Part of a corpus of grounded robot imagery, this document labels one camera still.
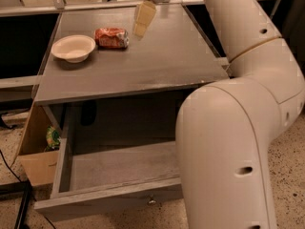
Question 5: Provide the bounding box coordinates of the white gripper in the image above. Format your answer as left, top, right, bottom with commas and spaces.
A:
132, 0, 166, 37

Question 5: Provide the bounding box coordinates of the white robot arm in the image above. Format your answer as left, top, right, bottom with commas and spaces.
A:
175, 0, 304, 229

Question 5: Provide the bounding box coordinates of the black floor cable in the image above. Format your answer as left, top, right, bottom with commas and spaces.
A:
0, 148, 23, 183

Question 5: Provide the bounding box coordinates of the open grey top drawer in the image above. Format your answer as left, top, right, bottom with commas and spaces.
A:
33, 112, 184, 223

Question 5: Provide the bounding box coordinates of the black metal stand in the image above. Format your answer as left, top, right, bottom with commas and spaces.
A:
0, 178, 33, 229

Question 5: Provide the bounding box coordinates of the metal diagonal rod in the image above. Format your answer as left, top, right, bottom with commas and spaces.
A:
270, 0, 281, 20

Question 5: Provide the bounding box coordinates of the crushed red coke can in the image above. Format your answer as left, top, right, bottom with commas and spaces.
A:
94, 28, 129, 49

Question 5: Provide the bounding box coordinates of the green snack bag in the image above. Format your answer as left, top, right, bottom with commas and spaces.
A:
45, 126, 61, 152

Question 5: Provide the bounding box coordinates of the brown cardboard box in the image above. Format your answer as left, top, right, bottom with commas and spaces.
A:
18, 105, 59, 186

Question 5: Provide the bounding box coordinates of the white paper bowl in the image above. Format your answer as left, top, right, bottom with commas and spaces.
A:
51, 35, 96, 63

